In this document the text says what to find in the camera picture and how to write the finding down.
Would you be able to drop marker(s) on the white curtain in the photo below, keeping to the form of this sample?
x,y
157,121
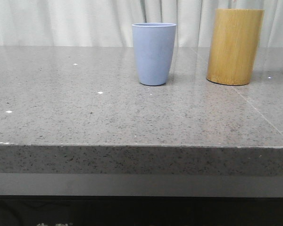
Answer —
x,y
108,23

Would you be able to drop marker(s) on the bamboo wooden cup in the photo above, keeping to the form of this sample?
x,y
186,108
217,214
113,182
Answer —
x,y
234,45

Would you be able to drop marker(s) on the blue plastic cup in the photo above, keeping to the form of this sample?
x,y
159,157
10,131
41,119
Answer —
x,y
153,45

